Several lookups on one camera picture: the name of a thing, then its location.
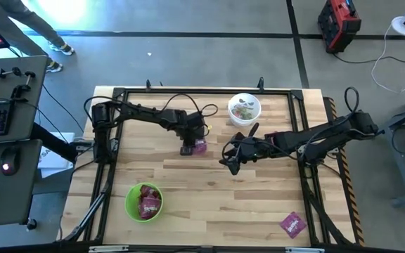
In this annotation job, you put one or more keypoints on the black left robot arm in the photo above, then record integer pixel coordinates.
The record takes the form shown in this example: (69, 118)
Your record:
(142, 113)

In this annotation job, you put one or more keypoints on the red black power station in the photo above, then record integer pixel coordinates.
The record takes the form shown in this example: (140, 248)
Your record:
(339, 24)

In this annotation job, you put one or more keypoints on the black desk leg bar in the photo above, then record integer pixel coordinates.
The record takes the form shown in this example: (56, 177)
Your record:
(53, 142)

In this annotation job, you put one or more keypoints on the silver metal bracket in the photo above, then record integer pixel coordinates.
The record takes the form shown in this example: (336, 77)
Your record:
(304, 250)
(108, 248)

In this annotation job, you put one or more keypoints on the white plastic halloween bucket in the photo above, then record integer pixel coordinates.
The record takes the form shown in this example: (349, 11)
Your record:
(241, 123)

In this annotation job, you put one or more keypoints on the white cardboard box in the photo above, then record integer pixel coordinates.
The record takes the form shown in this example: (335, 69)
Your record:
(53, 165)

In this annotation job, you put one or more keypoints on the black computer mouse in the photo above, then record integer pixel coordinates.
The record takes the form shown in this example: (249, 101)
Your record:
(10, 158)

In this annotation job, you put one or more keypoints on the grey metal table stand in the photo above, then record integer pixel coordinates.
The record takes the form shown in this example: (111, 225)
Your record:
(403, 165)

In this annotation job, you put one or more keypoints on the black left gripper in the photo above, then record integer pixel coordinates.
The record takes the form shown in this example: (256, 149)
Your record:
(193, 126)

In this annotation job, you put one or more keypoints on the green hard candy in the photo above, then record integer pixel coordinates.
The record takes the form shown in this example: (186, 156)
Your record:
(241, 108)
(247, 114)

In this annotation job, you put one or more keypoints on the black table clamp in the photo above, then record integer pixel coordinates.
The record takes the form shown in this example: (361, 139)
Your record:
(148, 85)
(260, 84)

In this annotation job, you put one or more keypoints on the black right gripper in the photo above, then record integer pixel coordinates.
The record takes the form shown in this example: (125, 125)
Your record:
(253, 151)

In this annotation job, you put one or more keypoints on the green plastic bucket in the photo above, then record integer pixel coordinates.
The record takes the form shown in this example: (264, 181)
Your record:
(130, 207)

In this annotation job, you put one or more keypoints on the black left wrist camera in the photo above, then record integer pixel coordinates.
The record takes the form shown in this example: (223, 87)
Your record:
(186, 151)

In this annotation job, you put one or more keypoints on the yellow black hazard tape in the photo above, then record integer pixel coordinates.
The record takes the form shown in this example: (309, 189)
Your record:
(345, 172)

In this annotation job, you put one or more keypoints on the person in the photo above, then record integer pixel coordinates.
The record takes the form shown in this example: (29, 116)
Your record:
(23, 17)

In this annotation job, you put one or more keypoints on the black round knob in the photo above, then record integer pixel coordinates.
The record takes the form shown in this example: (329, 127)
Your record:
(31, 224)

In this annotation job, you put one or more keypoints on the dark grey desk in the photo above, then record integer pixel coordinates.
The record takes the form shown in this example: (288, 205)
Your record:
(12, 196)

